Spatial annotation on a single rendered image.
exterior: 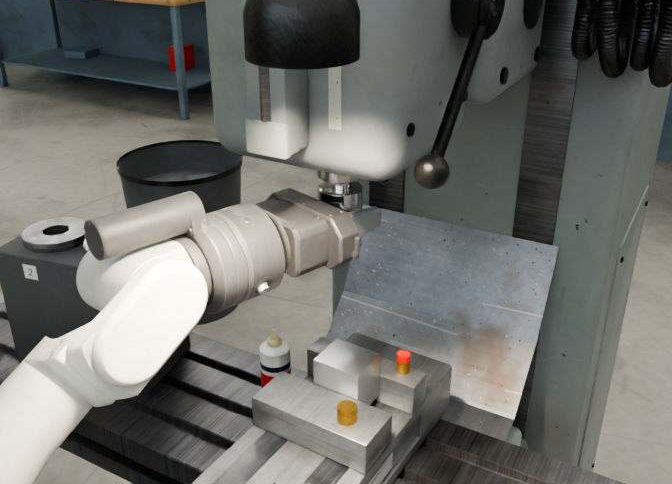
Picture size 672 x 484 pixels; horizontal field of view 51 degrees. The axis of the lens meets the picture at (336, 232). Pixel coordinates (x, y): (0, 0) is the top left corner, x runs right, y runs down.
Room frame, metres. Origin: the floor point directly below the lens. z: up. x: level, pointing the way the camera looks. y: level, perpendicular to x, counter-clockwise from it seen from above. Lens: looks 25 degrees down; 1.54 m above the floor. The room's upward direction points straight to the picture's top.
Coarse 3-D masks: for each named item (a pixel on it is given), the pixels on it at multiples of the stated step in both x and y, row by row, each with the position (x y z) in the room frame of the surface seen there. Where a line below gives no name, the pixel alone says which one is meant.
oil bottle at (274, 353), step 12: (276, 336) 0.78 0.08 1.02; (264, 348) 0.77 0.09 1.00; (276, 348) 0.77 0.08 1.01; (288, 348) 0.78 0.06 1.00; (264, 360) 0.77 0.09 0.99; (276, 360) 0.76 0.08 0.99; (288, 360) 0.77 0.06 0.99; (264, 372) 0.77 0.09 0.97; (276, 372) 0.76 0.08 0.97; (288, 372) 0.77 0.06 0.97; (264, 384) 0.77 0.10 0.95
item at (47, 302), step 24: (24, 240) 0.86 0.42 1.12; (48, 240) 0.86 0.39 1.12; (72, 240) 0.86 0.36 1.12; (0, 264) 0.85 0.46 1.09; (24, 264) 0.84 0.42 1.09; (48, 264) 0.83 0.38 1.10; (72, 264) 0.82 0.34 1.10; (24, 288) 0.84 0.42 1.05; (48, 288) 0.83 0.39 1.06; (72, 288) 0.82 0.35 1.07; (24, 312) 0.85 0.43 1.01; (48, 312) 0.83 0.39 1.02; (72, 312) 0.82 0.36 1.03; (96, 312) 0.81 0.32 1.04; (24, 336) 0.85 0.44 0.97; (48, 336) 0.83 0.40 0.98; (168, 360) 0.84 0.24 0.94
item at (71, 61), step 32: (128, 0) 5.42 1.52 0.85; (160, 0) 5.26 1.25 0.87; (192, 0) 5.35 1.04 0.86; (0, 64) 6.27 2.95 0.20; (32, 64) 6.12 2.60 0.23; (64, 64) 6.12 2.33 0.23; (96, 64) 6.12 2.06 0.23; (128, 64) 6.12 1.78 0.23; (160, 64) 6.12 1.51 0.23; (192, 64) 5.94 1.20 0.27
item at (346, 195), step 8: (320, 184) 0.68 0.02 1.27; (328, 184) 0.68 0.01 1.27; (352, 184) 0.68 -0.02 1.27; (360, 184) 0.68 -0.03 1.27; (320, 192) 0.67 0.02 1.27; (328, 192) 0.66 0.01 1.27; (336, 192) 0.66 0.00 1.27; (344, 192) 0.66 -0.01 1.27; (352, 192) 0.66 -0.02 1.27; (360, 192) 0.67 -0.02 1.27; (328, 200) 0.66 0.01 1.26; (336, 200) 0.66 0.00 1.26; (344, 200) 0.66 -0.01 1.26; (352, 200) 0.66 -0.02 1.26
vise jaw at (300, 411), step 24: (288, 384) 0.67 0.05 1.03; (312, 384) 0.67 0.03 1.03; (264, 408) 0.63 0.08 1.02; (288, 408) 0.62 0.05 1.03; (312, 408) 0.62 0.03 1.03; (336, 408) 0.62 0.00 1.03; (360, 408) 0.62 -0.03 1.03; (288, 432) 0.62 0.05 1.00; (312, 432) 0.60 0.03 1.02; (336, 432) 0.59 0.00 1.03; (360, 432) 0.59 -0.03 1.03; (384, 432) 0.60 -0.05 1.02; (336, 456) 0.58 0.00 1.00; (360, 456) 0.57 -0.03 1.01
